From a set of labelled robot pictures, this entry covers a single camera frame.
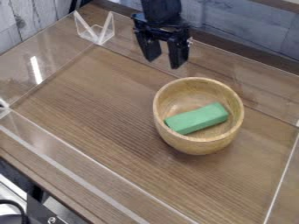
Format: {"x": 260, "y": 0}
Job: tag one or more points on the green rectangular block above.
{"x": 198, "y": 119}

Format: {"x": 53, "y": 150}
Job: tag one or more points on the round wooden bowl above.
{"x": 186, "y": 94}

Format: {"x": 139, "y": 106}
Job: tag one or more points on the black metal bracket with bolt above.
{"x": 39, "y": 214}

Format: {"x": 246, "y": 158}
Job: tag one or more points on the clear acrylic corner bracket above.
{"x": 95, "y": 33}

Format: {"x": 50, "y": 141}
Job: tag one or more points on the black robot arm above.
{"x": 161, "y": 10}

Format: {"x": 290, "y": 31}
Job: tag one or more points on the clear acrylic tray wall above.
{"x": 99, "y": 194}

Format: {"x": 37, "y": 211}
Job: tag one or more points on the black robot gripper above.
{"x": 173, "y": 30}

